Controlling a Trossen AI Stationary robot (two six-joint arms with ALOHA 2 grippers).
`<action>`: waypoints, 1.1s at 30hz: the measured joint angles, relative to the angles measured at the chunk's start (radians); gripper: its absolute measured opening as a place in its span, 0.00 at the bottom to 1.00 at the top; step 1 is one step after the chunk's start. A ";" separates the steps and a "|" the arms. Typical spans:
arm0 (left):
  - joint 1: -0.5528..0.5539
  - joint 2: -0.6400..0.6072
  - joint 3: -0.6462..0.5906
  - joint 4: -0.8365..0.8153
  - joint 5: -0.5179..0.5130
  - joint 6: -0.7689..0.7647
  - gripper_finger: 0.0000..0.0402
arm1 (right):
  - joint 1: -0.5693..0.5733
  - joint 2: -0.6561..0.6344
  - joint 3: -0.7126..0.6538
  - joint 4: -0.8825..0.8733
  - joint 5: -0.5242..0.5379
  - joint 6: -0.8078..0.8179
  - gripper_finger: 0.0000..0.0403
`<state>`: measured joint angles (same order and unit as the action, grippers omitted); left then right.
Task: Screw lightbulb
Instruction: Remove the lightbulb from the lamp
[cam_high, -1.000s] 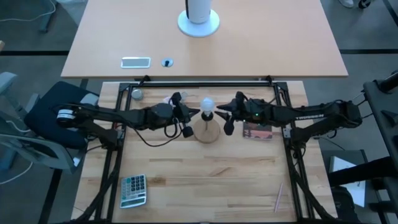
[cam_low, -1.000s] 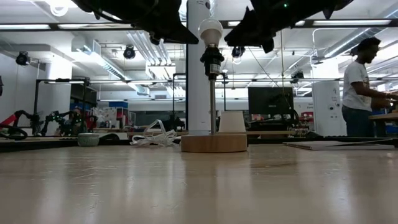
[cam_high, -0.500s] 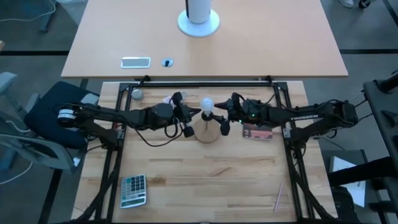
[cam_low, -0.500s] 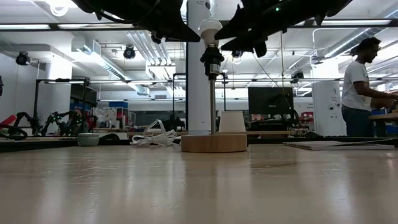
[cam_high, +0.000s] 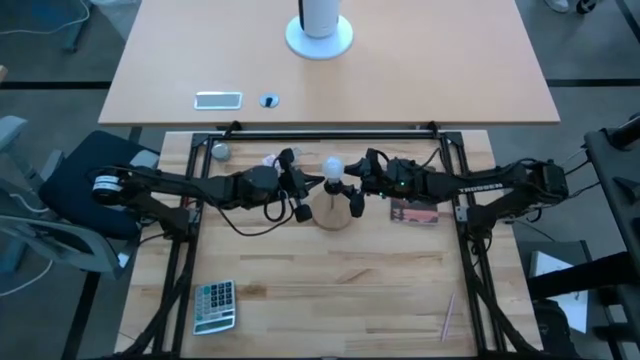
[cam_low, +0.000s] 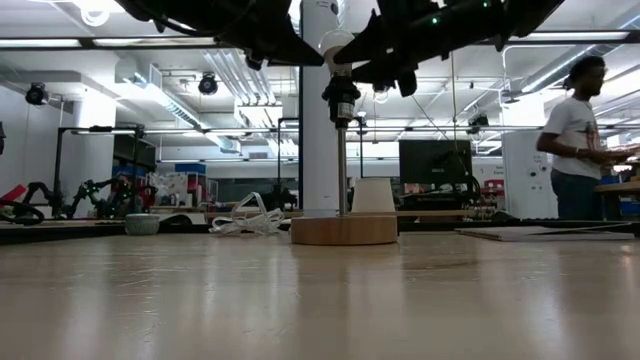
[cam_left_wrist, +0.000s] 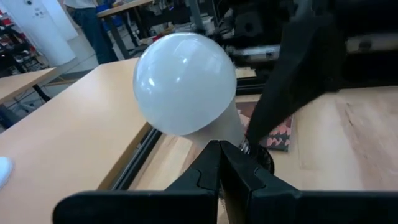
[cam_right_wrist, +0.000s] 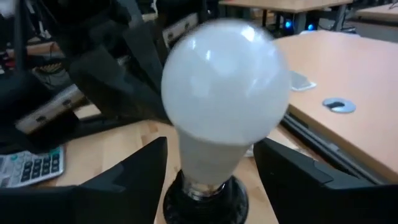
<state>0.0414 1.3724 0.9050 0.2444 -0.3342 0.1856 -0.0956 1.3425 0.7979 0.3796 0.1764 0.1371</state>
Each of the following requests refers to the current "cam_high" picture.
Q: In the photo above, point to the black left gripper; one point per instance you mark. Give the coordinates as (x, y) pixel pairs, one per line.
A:
(290, 184)

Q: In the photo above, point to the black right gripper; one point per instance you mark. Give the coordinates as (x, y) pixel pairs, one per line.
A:
(382, 180)

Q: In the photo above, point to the white lightbulb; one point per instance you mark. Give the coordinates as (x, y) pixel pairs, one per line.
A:
(332, 167)

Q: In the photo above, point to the wooden lamp base black socket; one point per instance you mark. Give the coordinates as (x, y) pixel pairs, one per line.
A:
(330, 215)

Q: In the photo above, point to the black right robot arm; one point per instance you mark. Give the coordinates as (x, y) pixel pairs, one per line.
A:
(480, 187)

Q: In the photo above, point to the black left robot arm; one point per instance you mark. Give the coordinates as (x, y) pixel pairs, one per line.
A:
(200, 186)

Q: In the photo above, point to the white tower fan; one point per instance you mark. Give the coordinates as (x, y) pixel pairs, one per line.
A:
(320, 47)

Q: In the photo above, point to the orange wooden desk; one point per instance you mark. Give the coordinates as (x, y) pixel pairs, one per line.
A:
(425, 60)

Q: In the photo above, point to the grey calculator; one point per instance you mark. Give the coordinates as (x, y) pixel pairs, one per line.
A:
(214, 305)

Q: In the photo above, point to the white paper sheet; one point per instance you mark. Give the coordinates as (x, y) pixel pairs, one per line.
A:
(550, 265)

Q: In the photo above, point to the dark blue office chair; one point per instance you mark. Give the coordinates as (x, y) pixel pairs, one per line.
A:
(85, 170)

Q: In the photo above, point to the black bag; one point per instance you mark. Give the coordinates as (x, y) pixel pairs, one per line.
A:
(552, 327)

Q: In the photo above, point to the black metal cart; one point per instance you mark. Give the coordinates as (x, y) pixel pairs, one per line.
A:
(615, 165)

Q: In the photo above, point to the person's shoe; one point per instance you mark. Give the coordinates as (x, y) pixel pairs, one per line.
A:
(557, 5)

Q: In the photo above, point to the grey metal leg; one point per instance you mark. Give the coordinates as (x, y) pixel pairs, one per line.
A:
(76, 25)

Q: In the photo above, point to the black caster wheel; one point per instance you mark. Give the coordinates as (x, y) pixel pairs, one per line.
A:
(586, 5)

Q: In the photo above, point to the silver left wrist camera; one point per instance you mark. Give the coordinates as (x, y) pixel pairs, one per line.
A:
(272, 160)

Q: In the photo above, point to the black aluminium frame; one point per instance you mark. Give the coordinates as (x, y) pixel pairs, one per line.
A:
(325, 135)

